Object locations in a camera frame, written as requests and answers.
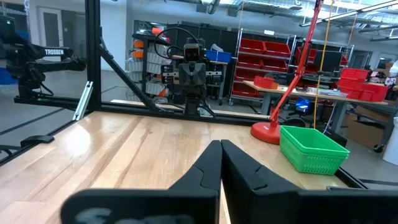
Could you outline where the blue lit device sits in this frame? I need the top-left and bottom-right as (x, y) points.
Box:
(294, 96), (312, 113)

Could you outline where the metal wire shelf rack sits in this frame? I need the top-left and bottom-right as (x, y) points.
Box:
(229, 27), (298, 106)

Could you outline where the black table edge clamp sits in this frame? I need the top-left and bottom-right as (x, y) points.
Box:
(20, 134), (55, 148)

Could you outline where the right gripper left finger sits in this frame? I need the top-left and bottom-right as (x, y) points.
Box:
(60, 139), (223, 224)

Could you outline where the red desk lamp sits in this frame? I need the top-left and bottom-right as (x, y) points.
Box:
(250, 0), (326, 146)

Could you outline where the black aluminium table frame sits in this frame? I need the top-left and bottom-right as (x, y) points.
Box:
(0, 0), (398, 190)

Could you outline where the black camera cable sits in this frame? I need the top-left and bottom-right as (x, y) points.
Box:
(153, 27), (201, 60)

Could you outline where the large cardboard box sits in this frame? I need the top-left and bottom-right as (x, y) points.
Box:
(348, 105), (393, 150)

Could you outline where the black desk monitor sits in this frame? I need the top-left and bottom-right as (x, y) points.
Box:
(312, 49), (343, 74)

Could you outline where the silver metal bracket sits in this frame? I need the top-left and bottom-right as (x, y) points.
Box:
(72, 81), (94, 121)

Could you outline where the yellow hanging cord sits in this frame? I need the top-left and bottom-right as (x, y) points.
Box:
(313, 0), (336, 129)

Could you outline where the red storage bin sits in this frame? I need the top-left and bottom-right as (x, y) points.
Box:
(253, 75), (276, 90)
(337, 78), (366, 100)
(340, 67), (371, 82)
(357, 83), (389, 103)
(264, 40), (292, 57)
(236, 54), (264, 68)
(231, 81), (259, 97)
(239, 38), (266, 54)
(262, 58), (289, 72)
(234, 68), (261, 82)

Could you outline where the black storage cabinet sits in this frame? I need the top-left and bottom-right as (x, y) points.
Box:
(166, 21), (242, 103)

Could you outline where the white trash bin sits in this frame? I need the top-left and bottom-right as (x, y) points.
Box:
(382, 116), (398, 166)

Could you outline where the green plastic basket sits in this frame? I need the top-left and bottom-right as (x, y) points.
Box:
(279, 124), (351, 156)
(279, 130), (349, 176)

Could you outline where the blue storage bin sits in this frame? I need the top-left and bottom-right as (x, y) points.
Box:
(205, 49), (233, 64)

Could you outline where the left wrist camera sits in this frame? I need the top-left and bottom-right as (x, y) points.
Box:
(182, 42), (200, 63)

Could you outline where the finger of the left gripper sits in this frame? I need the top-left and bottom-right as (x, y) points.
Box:
(193, 65), (202, 85)
(184, 65), (193, 85)

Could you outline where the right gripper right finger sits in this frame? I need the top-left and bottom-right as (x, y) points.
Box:
(221, 139), (398, 224)

